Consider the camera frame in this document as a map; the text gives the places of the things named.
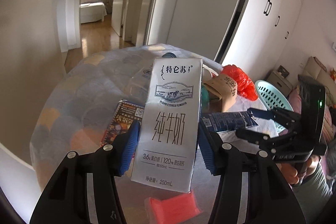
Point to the person right hand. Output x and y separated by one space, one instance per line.
292 175

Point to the red plastic bag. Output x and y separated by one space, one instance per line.
245 86

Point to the light green laundry basket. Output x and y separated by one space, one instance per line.
270 96

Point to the white bedside cabinet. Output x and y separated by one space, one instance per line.
278 78

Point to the white wardrobe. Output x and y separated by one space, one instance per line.
263 31

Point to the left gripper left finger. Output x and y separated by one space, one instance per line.
64 199

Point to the grey green sleeve forearm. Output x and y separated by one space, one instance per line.
313 193

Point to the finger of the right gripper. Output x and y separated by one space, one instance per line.
261 138
286 118

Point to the blue white milk carton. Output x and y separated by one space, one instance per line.
228 121

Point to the white bed far room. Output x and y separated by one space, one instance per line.
92 11

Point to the colourful snack packet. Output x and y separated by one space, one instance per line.
126 112

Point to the pink tissue pack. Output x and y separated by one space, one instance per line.
178 209

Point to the clear plastic water bottle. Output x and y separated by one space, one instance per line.
138 85

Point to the green plastic wrapper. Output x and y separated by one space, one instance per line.
205 99

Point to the floral bed sheet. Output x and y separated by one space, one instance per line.
81 107

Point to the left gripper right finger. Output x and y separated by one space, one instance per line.
270 198

